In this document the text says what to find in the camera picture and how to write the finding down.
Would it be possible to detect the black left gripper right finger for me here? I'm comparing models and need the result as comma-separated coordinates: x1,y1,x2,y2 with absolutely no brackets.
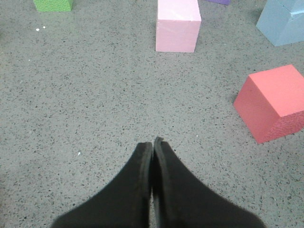
152,137,265,228

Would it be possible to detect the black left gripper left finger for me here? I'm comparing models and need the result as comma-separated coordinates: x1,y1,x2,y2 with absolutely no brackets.
52,142,152,228

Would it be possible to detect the blue foam cube with cut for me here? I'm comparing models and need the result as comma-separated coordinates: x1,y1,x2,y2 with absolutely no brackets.
256,0,304,47

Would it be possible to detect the textured red foam cube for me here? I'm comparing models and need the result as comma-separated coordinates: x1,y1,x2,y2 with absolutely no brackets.
234,65,304,143

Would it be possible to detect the pink foam cube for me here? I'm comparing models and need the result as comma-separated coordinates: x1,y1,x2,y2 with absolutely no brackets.
155,0,201,53

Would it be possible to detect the dark purple foam cube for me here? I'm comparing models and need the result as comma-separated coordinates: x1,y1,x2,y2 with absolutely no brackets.
206,0,231,5

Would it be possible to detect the green foam cube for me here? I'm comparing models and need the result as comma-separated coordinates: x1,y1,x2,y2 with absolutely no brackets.
33,0,73,12

